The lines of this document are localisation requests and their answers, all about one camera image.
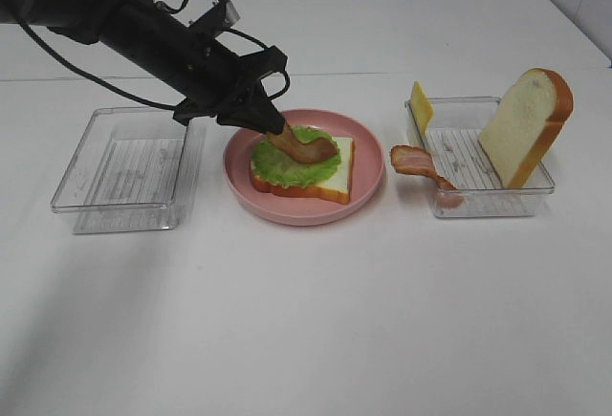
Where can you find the clear plastic tray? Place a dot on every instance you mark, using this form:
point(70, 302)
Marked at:
point(451, 138)
point(134, 169)

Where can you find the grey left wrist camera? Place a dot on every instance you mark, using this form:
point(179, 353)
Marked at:
point(223, 15)

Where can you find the clear right plastic tray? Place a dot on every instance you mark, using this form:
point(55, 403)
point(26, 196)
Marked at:
point(451, 138)

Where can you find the yellow cheese slice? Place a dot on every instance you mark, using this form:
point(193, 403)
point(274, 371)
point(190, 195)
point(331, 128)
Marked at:
point(421, 108)

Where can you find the pink round plate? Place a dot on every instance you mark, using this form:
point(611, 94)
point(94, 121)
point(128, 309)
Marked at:
point(367, 174)

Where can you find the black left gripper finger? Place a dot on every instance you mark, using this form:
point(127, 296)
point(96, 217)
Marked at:
point(252, 109)

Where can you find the dark bacon strip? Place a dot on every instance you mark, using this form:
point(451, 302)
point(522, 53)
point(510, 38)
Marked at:
point(315, 151)

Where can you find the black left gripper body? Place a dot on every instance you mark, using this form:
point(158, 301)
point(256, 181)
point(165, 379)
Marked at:
point(201, 69)

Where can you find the clear left plastic tray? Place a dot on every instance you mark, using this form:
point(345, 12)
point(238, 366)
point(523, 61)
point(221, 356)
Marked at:
point(134, 169)

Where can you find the pink bacon strip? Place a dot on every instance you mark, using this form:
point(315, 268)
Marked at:
point(413, 160)

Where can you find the green lettuce leaf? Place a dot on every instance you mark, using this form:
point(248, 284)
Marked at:
point(275, 167)

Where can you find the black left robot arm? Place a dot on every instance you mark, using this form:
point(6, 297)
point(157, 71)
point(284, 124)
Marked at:
point(118, 24)

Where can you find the bread slice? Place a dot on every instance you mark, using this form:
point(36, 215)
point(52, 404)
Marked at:
point(527, 121)
point(336, 189)

